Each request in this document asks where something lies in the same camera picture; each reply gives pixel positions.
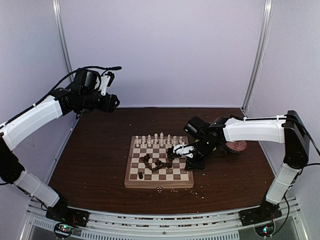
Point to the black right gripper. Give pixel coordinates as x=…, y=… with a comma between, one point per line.
x=199, y=165

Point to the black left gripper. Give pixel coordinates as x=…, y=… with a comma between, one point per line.
x=108, y=106

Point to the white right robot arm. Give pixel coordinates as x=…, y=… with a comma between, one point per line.
x=285, y=132

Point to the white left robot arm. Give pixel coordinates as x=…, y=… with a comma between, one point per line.
x=57, y=104

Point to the row of white chess pieces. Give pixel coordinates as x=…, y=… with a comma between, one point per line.
x=158, y=140

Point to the pile of dark chess pieces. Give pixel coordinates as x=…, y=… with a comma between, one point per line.
x=158, y=164

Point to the wooden chess board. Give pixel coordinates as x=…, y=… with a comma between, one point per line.
x=174, y=178

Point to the red patterned bowl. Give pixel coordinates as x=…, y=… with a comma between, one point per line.
x=235, y=147

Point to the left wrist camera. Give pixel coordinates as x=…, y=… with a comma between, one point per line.
x=104, y=82

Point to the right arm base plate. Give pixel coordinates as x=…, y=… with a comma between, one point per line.
x=257, y=215

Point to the left aluminium corner post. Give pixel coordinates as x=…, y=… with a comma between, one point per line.
x=61, y=34

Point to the aluminium corner post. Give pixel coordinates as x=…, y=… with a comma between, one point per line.
x=258, y=59
x=61, y=34

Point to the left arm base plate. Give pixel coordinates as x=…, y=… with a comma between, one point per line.
x=74, y=217

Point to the aluminium front frame rail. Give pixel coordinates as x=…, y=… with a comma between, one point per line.
x=219, y=225

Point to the right aluminium corner post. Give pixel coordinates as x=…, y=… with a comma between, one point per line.
x=258, y=59

